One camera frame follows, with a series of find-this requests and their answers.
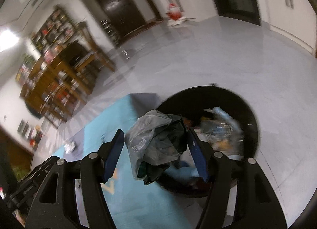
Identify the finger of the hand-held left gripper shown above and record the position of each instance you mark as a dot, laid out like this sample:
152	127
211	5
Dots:
29	182

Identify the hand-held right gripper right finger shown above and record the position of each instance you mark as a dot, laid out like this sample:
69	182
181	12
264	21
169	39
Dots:
197	156

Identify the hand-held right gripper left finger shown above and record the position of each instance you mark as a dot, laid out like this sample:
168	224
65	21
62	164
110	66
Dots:
112	156

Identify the dark green bag with clear plastic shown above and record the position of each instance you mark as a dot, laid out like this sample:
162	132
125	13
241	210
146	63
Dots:
158	144

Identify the black round trash bin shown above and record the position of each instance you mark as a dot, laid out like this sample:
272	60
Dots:
250	120

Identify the pile of wrappers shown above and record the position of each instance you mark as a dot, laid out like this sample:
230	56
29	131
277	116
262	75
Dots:
218	130

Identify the brown wooden door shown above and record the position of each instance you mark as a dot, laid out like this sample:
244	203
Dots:
12	147

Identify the white crumpled tissue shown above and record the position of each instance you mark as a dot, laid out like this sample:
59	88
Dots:
70	146

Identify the blue patterned rug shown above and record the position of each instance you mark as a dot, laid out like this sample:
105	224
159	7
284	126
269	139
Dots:
138	206

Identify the shoe rack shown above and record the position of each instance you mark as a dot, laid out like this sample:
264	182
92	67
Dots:
111	32

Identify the red and white bag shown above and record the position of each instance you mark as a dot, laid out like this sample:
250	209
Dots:
174	13

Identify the dark double door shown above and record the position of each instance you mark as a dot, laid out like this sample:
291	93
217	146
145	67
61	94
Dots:
118	8

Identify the stack of boxes by wall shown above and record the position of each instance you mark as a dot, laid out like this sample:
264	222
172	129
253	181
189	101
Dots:
29	133

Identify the wall bookshelf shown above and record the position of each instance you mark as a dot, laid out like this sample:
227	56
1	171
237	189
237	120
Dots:
54	31

